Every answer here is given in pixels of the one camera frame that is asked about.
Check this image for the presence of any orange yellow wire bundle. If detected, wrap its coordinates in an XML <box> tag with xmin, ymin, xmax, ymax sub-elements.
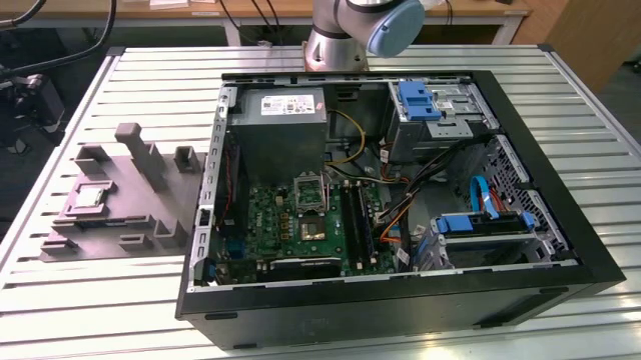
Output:
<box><xmin>378</xmin><ymin>220</ymin><xmax>403</xmax><ymax>245</ymax></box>

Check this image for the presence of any grey power supply unit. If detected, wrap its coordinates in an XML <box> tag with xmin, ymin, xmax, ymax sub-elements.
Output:
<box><xmin>227</xmin><ymin>88</ymin><xmax>330</xmax><ymax>177</ymax></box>

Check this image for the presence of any black graphics card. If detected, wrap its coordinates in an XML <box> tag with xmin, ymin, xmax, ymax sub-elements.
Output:
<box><xmin>254</xmin><ymin>256</ymin><xmax>347</xmax><ymax>281</ymax></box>

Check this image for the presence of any grey metal disk bay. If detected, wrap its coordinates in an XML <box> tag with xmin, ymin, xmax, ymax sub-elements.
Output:
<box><xmin>420</xmin><ymin>224</ymin><xmax>577</xmax><ymax>271</ymax></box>

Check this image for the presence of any silver CPU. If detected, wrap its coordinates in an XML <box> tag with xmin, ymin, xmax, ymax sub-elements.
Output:
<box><xmin>74</xmin><ymin>186</ymin><xmax>107</xmax><ymax>208</ymax></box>

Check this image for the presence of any RAM stick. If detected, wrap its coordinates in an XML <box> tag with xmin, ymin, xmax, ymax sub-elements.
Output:
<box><xmin>74</xmin><ymin>218</ymin><xmax>132</xmax><ymax>229</ymax></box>

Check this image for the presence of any black cable bundle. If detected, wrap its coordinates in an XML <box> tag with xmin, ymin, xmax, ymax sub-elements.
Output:
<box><xmin>374</xmin><ymin>133</ymin><xmax>496</xmax><ymax>226</ymax></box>

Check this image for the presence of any green motherboard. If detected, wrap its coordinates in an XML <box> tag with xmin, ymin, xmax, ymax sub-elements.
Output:
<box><xmin>209</xmin><ymin>164</ymin><xmax>402</xmax><ymax>287</ymax></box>

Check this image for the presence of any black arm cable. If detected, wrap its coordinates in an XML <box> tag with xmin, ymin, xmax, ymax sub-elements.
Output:
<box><xmin>0</xmin><ymin>0</ymin><xmax>119</xmax><ymax>74</ymax></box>

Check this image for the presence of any black RAM slot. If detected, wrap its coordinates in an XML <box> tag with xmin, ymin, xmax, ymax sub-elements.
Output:
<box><xmin>341</xmin><ymin>181</ymin><xmax>362</xmax><ymax>269</ymax></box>
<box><xmin>350</xmin><ymin>181</ymin><xmax>373</xmax><ymax>266</ymax></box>
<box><xmin>355</xmin><ymin>181</ymin><xmax>379</xmax><ymax>263</ymax></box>
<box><xmin>346</xmin><ymin>181</ymin><xmax>367</xmax><ymax>268</ymax></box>

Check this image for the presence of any wooden cabinet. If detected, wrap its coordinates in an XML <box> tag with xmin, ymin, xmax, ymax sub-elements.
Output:
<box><xmin>542</xmin><ymin>0</ymin><xmax>641</xmax><ymax>95</ymax></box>

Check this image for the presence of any hard disk in blue carrier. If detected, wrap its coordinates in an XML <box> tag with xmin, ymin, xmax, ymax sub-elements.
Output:
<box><xmin>434</xmin><ymin>211</ymin><xmax>538</xmax><ymax>238</ymax></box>

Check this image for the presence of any blue disk carrier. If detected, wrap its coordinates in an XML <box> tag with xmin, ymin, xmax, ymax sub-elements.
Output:
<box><xmin>398</xmin><ymin>80</ymin><xmax>444</xmax><ymax>123</ymax></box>

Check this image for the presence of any metal socket cover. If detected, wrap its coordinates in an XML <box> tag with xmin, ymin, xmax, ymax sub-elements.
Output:
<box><xmin>293</xmin><ymin>171</ymin><xmax>330</xmax><ymax>217</ymax></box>

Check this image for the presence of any black PC case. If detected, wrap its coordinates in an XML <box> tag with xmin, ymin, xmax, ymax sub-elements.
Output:
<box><xmin>174</xmin><ymin>69</ymin><xmax>628</xmax><ymax>352</ymax></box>

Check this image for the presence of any wooden desk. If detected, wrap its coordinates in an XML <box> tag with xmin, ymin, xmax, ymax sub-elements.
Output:
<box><xmin>34</xmin><ymin>0</ymin><xmax>533</xmax><ymax>47</ymax></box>

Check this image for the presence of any blue flat wire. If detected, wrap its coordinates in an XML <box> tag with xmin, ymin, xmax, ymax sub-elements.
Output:
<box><xmin>470</xmin><ymin>174</ymin><xmax>504</xmax><ymax>221</ymax></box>
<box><xmin>410</xmin><ymin>230</ymin><xmax>433</xmax><ymax>272</ymax></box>

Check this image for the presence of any grey metal drive cage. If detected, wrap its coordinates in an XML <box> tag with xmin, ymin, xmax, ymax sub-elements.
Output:
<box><xmin>387</xmin><ymin>79</ymin><xmax>502</xmax><ymax>163</ymax></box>

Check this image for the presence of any grey parts rack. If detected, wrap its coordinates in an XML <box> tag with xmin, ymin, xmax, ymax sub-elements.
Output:
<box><xmin>38</xmin><ymin>121</ymin><xmax>210</xmax><ymax>263</ymax></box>

